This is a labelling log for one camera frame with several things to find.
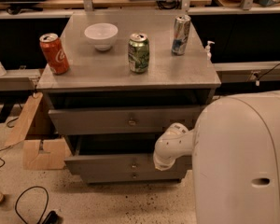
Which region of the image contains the cardboard box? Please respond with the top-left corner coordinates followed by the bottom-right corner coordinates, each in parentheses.
top-left (5, 92), bottom-right (71, 170)

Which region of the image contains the red cola can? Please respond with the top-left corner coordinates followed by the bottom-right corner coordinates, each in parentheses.
top-left (39, 33), bottom-right (69, 75)

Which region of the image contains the white pump bottle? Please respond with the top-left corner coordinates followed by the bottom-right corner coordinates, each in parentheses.
top-left (205, 41), bottom-right (215, 61)

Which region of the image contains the grey top drawer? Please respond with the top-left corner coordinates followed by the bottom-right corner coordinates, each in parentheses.
top-left (49, 105), bottom-right (204, 135)

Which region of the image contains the grey bottom drawer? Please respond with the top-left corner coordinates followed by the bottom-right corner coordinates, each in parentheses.
top-left (80, 171), bottom-right (189, 185)

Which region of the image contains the silver blue energy can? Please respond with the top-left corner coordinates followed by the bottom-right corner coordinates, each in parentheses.
top-left (172, 15), bottom-right (190, 55)

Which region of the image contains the black power adapter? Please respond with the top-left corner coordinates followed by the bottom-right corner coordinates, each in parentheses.
top-left (42, 211), bottom-right (59, 224)

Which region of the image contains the grey drawer cabinet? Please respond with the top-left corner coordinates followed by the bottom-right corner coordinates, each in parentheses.
top-left (36, 13), bottom-right (222, 185)

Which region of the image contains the black floor cable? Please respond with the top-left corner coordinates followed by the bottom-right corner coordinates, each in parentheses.
top-left (14, 186), bottom-right (49, 224)

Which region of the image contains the grey drawer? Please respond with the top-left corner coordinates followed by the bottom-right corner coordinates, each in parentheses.
top-left (49, 105), bottom-right (204, 135)
top-left (80, 171), bottom-right (189, 185)
top-left (65, 133), bottom-right (191, 177)

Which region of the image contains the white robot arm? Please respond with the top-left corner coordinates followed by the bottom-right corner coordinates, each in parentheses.
top-left (153, 91), bottom-right (280, 224)

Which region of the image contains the green soda can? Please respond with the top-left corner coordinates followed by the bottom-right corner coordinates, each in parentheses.
top-left (128, 33), bottom-right (149, 74)

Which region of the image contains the white bowl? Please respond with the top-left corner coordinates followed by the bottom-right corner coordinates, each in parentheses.
top-left (84, 23), bottom-right (119, 51)

